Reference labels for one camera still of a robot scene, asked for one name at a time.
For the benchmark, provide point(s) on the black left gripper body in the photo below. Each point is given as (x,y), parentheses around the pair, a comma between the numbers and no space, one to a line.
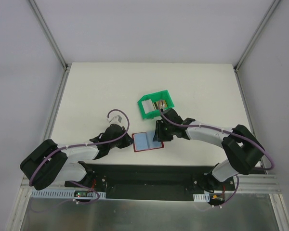
(124,140)

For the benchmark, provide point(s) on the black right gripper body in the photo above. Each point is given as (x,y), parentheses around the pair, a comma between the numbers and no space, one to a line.
(161,134)

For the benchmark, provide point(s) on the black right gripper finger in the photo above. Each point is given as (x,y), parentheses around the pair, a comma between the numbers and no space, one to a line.
(168,138)
(158,131)

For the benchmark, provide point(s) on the red leather card holder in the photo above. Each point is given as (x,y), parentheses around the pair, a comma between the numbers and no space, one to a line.
(143,141)

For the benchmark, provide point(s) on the green plastic bin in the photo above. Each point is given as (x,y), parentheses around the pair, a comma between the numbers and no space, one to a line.
(161,95)

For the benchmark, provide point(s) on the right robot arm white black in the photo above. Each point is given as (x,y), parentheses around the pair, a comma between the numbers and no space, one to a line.
(243,151)

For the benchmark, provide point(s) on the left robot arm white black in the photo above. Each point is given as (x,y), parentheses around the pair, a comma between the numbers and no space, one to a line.
(50,163)

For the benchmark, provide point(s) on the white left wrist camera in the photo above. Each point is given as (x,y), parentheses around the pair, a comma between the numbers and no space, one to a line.
(115,120)

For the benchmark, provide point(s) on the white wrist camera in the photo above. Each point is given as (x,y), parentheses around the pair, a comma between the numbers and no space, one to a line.
(161,105)
(115,120)

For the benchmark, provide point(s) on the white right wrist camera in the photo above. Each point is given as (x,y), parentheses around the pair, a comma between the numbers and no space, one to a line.
(161,105)

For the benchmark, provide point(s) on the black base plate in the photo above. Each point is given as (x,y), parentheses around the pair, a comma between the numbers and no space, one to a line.
(145,182)

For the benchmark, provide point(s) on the right white cable duct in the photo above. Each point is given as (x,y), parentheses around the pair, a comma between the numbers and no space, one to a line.
(201,197)

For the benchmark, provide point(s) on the white cable duct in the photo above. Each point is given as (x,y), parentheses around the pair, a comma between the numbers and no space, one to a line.
(201,197)
(64,194)

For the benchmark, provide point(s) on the left aluminium frame post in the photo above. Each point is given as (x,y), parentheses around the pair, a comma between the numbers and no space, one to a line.
(47,33)

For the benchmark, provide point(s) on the aluminium frame post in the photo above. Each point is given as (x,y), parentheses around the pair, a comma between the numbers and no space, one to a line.
(47,33)
(257,33)

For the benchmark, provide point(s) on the left white cable duct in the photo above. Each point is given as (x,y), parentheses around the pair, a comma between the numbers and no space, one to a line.
(64,194)

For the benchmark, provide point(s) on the right aluminium frame post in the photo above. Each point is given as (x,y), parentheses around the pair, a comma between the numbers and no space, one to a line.
(257,33)

